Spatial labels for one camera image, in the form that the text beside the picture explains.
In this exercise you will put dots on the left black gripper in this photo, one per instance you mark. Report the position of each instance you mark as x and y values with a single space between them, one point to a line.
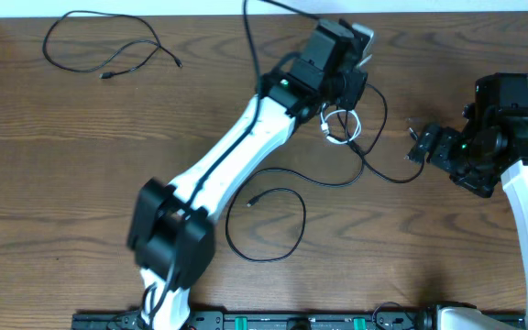
351 99

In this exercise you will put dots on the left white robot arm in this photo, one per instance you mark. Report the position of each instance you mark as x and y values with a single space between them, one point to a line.
172 234

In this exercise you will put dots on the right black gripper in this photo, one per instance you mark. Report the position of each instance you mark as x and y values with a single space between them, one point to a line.
438 156

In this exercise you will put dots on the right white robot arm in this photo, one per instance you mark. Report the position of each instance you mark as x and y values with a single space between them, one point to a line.
491 150

